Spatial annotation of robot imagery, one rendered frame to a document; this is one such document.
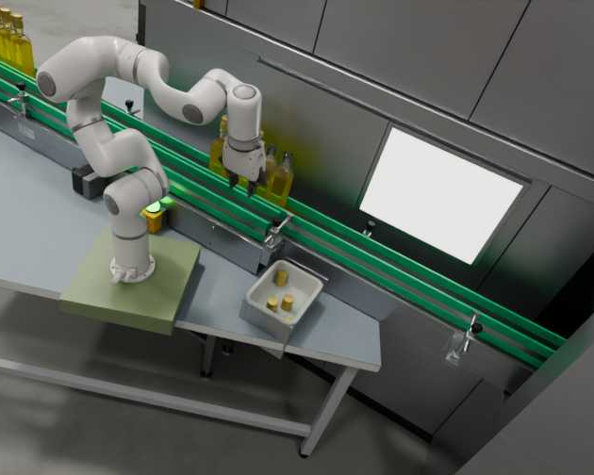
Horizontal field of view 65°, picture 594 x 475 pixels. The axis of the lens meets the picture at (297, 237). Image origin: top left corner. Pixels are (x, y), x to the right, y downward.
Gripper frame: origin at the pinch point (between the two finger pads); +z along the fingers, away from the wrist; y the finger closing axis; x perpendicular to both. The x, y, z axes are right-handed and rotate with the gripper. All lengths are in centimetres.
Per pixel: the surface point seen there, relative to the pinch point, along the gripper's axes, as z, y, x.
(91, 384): 89, 34, 47
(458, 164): 1, -45, -44
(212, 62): 6, 43, -45
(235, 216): 28.9, 8.8, -9.5
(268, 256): 34.8, -6.6, -5.7
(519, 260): 22, -75, -41
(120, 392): 90, 24, 43
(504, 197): 4, -61, -43
